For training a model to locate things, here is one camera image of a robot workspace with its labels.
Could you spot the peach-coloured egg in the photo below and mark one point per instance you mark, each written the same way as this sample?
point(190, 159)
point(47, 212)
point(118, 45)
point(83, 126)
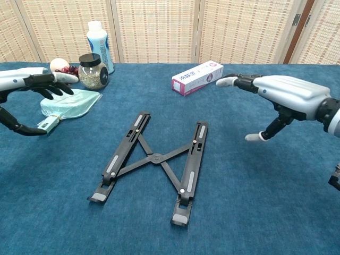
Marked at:
point(59, 63)

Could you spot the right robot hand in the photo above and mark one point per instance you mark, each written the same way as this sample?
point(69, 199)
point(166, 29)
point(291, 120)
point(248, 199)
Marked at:
point(292, 90)

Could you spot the black metal screen hinge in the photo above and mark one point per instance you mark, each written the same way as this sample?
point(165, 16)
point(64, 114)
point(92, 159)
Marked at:
point(308, 21)
point(296, 20)

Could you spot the black folding stand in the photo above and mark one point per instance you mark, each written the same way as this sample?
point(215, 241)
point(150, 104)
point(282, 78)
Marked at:
point(157, 158)

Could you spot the bamboo folding screen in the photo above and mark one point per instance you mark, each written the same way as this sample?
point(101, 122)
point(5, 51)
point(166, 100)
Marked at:
point(159, 32)

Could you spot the red grape bunch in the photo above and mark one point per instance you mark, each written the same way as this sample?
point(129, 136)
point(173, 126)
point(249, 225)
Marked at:
point(71, 70)

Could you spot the white toothpaste box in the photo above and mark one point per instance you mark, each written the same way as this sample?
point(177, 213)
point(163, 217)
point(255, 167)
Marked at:
point(196, 78)

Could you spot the blue table cloth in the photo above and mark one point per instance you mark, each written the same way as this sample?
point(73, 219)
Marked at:
point(239, 199)

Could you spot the mint green bagged dustpan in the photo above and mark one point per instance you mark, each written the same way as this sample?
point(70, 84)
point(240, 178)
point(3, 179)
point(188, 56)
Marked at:
point(77, 103)

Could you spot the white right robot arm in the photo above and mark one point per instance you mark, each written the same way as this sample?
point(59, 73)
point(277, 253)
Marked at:
point(330, 117)

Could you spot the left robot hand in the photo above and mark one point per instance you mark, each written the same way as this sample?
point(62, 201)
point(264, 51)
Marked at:
point(21, 78)

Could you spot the white bottle blue label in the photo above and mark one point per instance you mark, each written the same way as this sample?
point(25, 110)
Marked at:
point(99, 45)

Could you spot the glass jar black lid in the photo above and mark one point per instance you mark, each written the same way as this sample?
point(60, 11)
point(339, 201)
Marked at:
point(93, 75)

